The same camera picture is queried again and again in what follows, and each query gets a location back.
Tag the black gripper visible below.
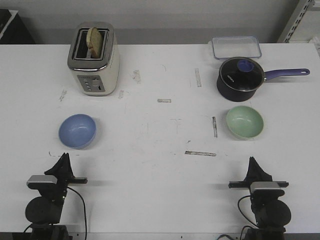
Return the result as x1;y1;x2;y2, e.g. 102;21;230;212
38;153;88;202
228;156;289;200

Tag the blue bowl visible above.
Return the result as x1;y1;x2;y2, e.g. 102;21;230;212
58;114;97;149

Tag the green bowl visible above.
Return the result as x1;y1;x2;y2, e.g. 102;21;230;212
226;105;264;140

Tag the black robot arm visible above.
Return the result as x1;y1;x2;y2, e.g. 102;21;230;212
25;153;88;240
228;156;292;240

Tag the dark blue saucepan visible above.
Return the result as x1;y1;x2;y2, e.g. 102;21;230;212
216;56;310;102

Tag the cream and chrome toaster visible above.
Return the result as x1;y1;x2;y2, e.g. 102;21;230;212
67;21;120;96

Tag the glass pot lid blue knob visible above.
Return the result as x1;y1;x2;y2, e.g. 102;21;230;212
219;57;265;92

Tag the clear plastic food container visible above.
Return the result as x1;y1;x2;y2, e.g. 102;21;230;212
210;35;262;60

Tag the toast slice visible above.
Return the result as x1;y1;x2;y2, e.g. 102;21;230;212
86;27;103;59

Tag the white metal shelf upright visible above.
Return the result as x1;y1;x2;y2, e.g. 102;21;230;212
276;0;320;43

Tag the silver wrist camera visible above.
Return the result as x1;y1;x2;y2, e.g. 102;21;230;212
26;175;58;190
249;181;285;197

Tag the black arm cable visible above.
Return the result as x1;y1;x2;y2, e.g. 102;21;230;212
66;186;88;240
237;195;258;227

